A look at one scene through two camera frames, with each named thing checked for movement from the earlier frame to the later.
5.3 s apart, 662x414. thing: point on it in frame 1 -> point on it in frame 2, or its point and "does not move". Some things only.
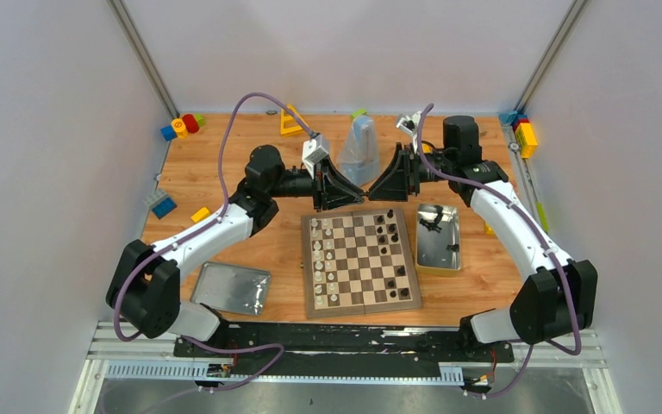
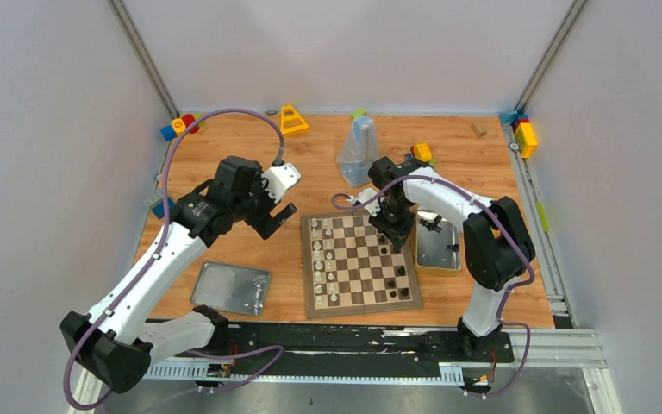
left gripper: x=319 y=186 -> x=265 y=211
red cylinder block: x=190 y=123 does not move
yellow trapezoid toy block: x=289 y=125 does not move
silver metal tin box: x=438 y=241 does not move
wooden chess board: x=359 y=262 does not move
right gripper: x=402 y=178 -> x=396 y=234
